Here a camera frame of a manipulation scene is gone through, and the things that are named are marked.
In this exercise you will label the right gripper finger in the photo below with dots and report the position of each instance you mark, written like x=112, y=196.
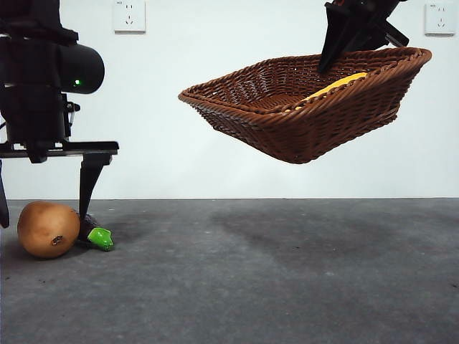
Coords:
x=371, y=36
x=337, y=32

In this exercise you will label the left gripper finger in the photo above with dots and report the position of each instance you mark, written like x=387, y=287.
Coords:
x=3, y=200
x=89, y=179

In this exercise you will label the yellow corn cob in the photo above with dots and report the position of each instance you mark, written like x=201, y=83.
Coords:
x=344, y=81

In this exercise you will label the brown potato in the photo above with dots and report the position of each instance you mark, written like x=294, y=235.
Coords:
x=46, y=229

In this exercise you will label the purple eggplant with green stem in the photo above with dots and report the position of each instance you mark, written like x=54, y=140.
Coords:
x=100, y=238

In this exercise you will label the brown wicker basket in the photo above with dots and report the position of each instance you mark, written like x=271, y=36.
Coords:
x=305, y=125

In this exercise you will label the white wall socket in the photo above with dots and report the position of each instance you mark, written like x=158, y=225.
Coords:
x=130, y=18
x=440, y=19

